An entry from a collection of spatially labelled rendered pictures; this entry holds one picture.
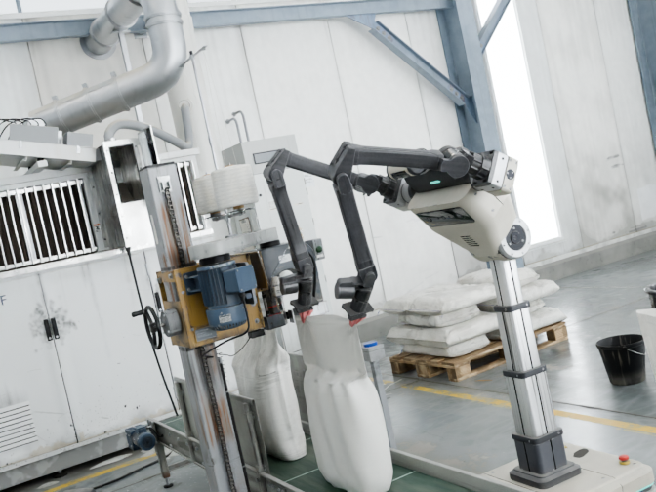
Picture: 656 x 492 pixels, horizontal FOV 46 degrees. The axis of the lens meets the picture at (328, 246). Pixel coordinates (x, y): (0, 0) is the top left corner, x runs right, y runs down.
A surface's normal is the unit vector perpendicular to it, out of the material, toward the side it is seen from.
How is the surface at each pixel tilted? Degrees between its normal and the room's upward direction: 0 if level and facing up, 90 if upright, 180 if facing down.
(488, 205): 90
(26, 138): 88
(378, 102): 90
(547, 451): 90
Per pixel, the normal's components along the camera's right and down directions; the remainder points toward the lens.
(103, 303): 0.49, -0.06
